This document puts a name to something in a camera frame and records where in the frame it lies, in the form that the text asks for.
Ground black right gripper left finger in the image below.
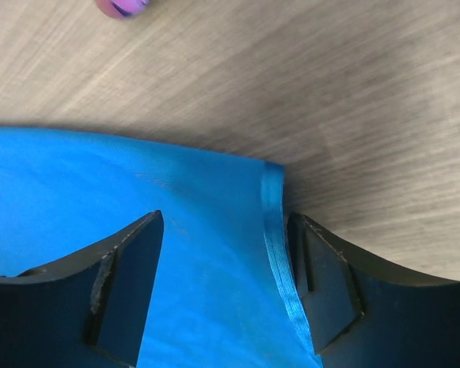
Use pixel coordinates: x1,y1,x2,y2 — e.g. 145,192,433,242
0,211,164,367

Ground iridescent purple spoon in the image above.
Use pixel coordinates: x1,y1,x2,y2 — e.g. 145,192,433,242
95,0,150,19

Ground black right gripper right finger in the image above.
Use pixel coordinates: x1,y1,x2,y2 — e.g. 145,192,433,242
287,214,460,368

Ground blue cloth napkin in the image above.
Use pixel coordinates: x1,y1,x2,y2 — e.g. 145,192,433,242
0,128,322,367

